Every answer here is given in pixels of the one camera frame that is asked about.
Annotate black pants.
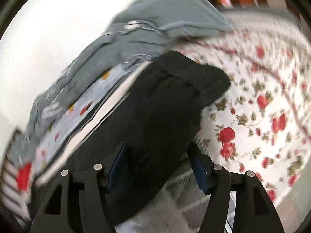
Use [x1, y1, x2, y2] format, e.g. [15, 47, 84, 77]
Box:
[69, 50, 231, 226]

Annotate grey flower-print quilt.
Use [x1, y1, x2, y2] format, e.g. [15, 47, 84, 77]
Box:
[10, 0, 234, 161]

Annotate red pillow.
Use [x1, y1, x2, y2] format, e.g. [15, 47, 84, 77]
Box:
[16, 162, 34, 192]

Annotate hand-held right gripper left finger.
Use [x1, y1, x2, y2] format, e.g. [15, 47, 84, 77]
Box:
[30, 141, 131, 233]

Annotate fruit-print plastic bed cover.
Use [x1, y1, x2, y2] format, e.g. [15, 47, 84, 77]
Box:
[34, 61, 237, 233]

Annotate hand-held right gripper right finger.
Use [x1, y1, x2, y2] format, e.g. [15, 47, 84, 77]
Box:
[187, 142, 285, 233]

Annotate red floral bed sheet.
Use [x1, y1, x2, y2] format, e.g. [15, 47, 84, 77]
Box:
[180, 12, 311, 207]

